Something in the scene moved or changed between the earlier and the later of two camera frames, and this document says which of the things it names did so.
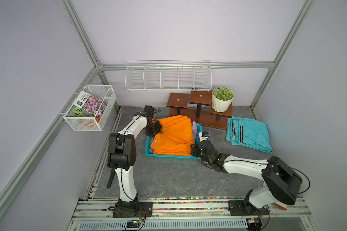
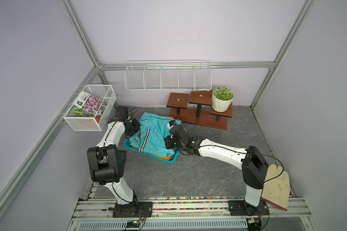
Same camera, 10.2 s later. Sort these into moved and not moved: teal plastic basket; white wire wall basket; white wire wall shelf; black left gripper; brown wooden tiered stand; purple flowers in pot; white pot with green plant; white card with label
Moved: teal plastic basket; black left gripper
Not moved: white wire wall shelf; white card with label; white wire wall basket; purple flowers in pot; white pot with green plant; brown wooden tiered stand
